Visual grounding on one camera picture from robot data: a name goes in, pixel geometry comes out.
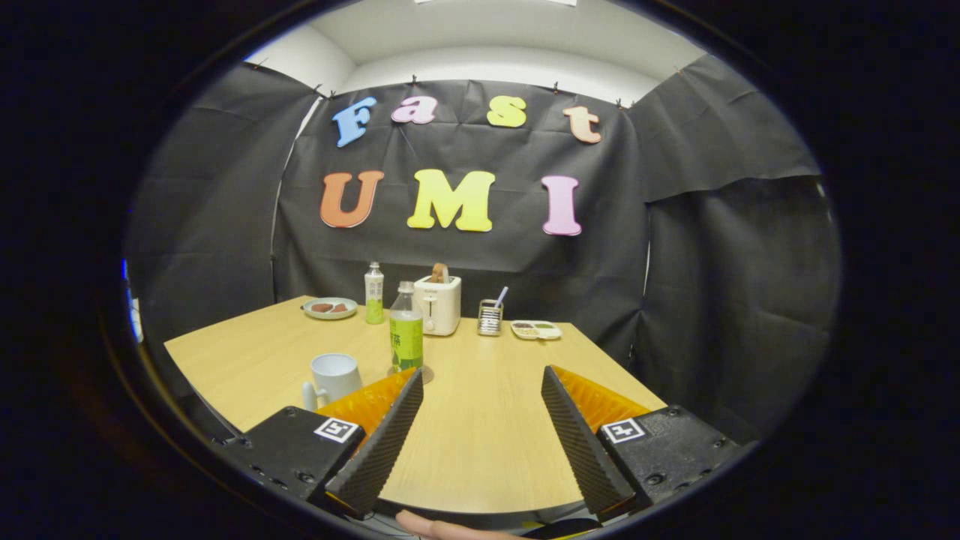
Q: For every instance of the ceiling light panel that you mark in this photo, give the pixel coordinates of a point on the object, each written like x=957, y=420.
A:
x=487, y=2

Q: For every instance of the slim white label bottle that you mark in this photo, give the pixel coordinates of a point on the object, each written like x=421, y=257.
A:
x=374, y=307

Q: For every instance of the white divided dish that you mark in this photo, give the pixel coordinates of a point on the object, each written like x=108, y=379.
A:
x=536, y=331

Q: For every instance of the white toaster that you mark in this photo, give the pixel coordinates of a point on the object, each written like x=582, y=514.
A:
x=442, y=307

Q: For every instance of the wooden table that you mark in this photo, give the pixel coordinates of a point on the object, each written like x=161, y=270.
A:
x=487, y=435

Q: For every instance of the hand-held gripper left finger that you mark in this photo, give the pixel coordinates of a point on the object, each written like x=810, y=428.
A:
x=382, y=450

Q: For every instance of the pale green round plate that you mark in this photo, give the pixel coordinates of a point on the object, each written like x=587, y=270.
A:
x=330, y=316

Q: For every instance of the round brown coaster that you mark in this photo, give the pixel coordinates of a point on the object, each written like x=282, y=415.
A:
x=428, y=375

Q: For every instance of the brown toast slice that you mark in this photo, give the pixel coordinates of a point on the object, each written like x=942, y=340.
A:
x=439, y=273

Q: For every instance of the white cup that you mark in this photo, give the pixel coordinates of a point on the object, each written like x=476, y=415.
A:
x=337, y=375

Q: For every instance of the white blue straw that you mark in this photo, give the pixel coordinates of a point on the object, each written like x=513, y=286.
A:
x=501, y=296

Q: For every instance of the green label juice bottle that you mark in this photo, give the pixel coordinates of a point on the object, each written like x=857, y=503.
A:
x=406, y=345

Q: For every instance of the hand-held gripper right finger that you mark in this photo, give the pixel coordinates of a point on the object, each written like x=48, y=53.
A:
x=581, y=450

